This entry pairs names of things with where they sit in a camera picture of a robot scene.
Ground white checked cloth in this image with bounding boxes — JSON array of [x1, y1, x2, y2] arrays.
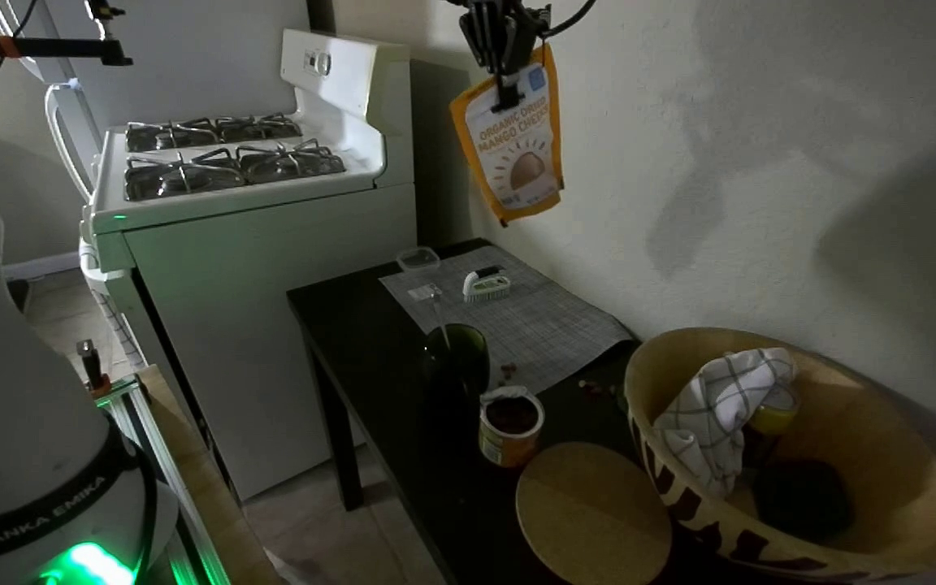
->
[[654, 345, 802, 501]]

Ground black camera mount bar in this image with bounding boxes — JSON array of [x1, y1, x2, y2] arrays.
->
[[0, 33, 136, 69]]

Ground black side table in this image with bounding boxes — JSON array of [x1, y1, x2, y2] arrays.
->
[[287, 237, 819, 585]]

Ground small dark-handled tool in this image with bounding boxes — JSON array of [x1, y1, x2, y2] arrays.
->
[[75, 337, 112, 397]]

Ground grey grid placemat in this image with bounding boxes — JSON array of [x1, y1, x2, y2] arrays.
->
[[377, 244, 637, 397]]

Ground white cable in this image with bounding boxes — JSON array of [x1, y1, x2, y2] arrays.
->
[[42, 76, 102, 206]]

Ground round wooden plate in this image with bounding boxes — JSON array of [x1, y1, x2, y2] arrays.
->
[[513, 438, 674, 585]]

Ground dark green cup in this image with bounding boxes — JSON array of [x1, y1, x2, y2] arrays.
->
[[420, 318, 495, 438]]

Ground white gas stove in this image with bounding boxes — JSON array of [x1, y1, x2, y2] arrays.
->
[[75, 27, 423, 507]]

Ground orange snack packet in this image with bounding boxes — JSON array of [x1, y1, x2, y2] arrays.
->
[[444, 43, 569, 229]]

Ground small yellow object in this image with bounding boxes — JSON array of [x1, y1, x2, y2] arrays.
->
[[748, 388, 802, 438]]

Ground wooden board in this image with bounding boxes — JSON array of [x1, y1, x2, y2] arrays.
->
[[136, 369, 282, 585]]

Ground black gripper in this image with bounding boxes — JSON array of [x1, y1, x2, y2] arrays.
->
[[455, 0, 552, 115]]

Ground small white clip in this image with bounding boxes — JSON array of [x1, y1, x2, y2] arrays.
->
[[458, 266, 513, 305]]

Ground small clear container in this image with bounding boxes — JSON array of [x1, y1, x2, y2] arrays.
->
[[394, 244, 444, 278]]

